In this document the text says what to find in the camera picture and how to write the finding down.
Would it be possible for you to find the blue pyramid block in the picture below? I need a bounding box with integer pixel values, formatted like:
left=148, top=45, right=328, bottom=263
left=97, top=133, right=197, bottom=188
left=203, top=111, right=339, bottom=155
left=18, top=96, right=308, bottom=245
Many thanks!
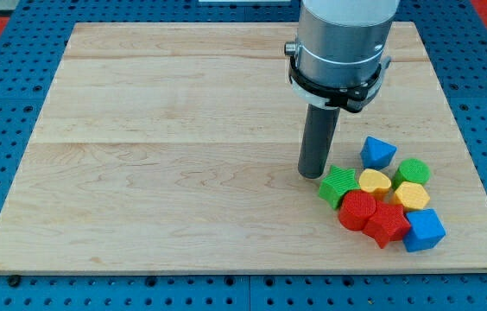
left=360, top=136, right=397, bottom=170

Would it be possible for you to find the red star block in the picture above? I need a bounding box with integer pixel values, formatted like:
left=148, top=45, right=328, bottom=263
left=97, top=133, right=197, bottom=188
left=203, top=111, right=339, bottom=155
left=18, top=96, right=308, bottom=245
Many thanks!
left=362, top=201, right=411, bottom=249

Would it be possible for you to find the light wooden board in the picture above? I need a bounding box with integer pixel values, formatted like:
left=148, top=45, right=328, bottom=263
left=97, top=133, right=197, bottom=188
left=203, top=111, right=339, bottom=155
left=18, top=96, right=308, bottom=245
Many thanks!
left=0, top=22, right=487, bottom=276

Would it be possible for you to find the green cylinder block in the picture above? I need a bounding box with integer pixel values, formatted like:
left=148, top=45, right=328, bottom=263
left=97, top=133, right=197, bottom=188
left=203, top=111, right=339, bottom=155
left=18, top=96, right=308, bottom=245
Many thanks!
left=392, top=158, right=431, bottom=189

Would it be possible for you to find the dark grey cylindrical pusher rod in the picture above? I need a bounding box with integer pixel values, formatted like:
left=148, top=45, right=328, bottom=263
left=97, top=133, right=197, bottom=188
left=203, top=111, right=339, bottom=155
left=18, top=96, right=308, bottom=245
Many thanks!
left=298, top=105, right=340, bottom=179

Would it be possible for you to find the blue cube block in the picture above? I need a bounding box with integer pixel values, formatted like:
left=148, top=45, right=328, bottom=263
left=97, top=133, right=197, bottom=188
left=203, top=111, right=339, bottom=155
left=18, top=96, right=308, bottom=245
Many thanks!
left=402, top=208, right=446, bottom=252

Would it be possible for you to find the yellow hexagon block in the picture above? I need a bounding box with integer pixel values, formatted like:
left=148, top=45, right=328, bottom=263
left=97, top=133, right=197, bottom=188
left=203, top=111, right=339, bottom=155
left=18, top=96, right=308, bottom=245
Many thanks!
left=389, top=181, right=431, bottom=212

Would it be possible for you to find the red cylinder block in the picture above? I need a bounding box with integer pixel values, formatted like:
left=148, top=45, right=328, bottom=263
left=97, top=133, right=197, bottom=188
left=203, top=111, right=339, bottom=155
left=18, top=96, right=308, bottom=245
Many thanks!
left=338, top=189, right=376, bottom=231

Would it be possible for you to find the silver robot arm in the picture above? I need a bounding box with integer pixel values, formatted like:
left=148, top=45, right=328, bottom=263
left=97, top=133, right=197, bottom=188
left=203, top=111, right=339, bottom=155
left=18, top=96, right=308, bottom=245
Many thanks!
left=284, top=0, right=400, bottom=179

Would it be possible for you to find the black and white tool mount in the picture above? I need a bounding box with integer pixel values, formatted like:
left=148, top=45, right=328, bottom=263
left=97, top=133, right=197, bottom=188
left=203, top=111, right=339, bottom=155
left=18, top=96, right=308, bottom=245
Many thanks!
left=288, top=56, right=391, bottom=113

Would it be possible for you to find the green star block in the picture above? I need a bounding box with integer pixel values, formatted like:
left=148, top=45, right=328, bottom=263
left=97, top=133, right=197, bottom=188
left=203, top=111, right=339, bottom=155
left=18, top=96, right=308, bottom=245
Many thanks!
left=318, top=165, right=359, bottom=210

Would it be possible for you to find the yellow heart block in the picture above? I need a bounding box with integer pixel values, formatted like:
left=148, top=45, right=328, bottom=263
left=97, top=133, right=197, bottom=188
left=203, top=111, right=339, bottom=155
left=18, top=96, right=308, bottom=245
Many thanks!
left=358, top=168, right=392, bottom=201

